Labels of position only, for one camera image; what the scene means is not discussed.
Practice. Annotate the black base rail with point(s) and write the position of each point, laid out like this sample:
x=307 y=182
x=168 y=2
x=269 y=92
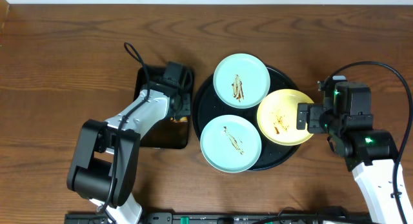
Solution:
x=169 y=218

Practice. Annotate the black rectangular water tray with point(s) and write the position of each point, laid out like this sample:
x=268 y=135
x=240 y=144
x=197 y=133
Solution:
x=164 y=134

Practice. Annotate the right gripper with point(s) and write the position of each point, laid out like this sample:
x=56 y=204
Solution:
x=314 y=111

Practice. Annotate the mint green plate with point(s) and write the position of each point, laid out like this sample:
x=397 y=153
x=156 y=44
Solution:
x=230 y=143
x=241 y=81

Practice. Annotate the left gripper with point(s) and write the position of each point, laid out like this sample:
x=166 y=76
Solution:
x=184 y=104

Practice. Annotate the orange green sponge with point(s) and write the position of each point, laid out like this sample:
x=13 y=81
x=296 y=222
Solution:
x=179 y=120

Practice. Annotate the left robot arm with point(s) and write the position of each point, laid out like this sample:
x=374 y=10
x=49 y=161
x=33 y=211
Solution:
x=104 y=165

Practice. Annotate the black round tray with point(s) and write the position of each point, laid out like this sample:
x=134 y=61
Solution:
x=206 y=106

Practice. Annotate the yellow plate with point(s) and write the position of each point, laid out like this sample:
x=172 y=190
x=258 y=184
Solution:
x=277 y=117

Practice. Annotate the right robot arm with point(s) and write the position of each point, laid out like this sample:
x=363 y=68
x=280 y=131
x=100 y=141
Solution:
x=370 y=155

